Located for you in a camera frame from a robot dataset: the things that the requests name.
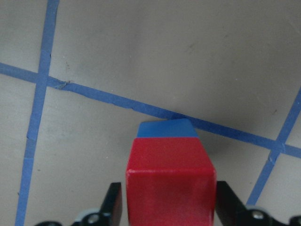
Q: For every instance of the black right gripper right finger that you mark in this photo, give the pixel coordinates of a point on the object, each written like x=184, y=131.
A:
x=228, y=207

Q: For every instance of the blue wooden block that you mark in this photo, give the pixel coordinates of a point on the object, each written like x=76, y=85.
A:
x=168, y=128

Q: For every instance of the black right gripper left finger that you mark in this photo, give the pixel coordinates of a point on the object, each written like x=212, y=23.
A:
x=111, y=208

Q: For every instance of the red wooden block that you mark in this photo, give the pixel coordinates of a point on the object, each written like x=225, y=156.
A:
x=170, y=182

